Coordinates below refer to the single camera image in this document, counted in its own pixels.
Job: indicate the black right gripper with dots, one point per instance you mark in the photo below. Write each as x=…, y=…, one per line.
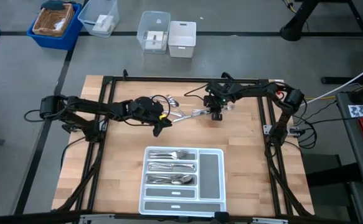
x=215, y=101

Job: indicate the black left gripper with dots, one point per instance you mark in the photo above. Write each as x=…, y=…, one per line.
x=156, y=110

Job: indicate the silver fork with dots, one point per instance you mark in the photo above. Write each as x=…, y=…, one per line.
x=181, y=154
x=200, y=110
x=162, y=156
x=168, y=152
x=176, y=157
x=229, y=108

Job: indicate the small silver teaspoon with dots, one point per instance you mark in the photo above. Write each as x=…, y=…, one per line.
x=175, y=104

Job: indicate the silver spoon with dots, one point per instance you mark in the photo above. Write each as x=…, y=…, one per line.
x=162, y=178
x=177, y=182
x=187, y=179
x=171, y=98

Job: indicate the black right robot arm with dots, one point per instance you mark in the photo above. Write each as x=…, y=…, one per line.
x=293, y=97

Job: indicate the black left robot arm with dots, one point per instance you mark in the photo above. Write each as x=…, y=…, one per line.
x=87, y=107

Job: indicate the yellow tape tag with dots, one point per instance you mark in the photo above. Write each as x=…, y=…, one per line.
x=162, y=117

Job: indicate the white cutlery tray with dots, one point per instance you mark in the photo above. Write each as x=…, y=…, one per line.
x=210, y=174

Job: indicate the white plastic bin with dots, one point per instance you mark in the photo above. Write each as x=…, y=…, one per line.
x=181, y=46

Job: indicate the white box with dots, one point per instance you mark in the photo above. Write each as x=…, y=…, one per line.
x=102, y=24
x=154, y=40

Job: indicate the tall clear plastic bin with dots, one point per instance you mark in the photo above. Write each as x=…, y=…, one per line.
x=153, y=21

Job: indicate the black equipment stand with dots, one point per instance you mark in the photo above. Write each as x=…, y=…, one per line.
x=293, y=31

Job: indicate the black floor bar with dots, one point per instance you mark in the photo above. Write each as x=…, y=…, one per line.
x=340, y=80

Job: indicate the large clear plastic bin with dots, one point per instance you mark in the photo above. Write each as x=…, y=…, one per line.
x=86, y=18

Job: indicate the blue plastic bin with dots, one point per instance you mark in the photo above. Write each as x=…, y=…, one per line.
x=56, y=42

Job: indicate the black desk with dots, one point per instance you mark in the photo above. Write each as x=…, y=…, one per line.
x=352, y=140

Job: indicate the white crumpled paper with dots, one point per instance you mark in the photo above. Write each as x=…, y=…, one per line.
x=60, y=24

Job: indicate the brown wicker basket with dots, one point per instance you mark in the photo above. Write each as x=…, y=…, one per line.
x=47, y=21

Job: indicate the black crossbeam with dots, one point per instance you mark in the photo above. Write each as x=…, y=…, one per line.
x=28, y=217

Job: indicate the black object on basket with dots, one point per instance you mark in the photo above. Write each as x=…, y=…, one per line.
x=53, y=4

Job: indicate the silver metal bracket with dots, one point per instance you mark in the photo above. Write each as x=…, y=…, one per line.
x=97, y=219
x=270, y=221

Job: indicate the black desk leg frame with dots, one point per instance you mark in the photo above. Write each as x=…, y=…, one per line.
x=333, y=175

